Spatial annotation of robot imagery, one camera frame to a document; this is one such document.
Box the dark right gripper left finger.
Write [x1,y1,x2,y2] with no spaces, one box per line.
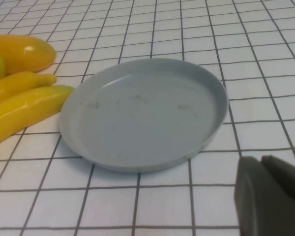
[233,156,295,236]

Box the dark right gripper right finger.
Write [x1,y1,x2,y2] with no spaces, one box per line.
[260,154,295,206]

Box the yellow plastic banana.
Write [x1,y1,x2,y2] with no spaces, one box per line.
[0,71,58,106]
[0,85,76,150]

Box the white black-grid tablecloth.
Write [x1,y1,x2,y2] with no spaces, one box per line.
[0,0,295,236]

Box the grey round plate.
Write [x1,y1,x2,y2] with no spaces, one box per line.
[59,58,230,174]

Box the yellow plastic mango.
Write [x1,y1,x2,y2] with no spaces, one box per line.
[0,34,57,74]

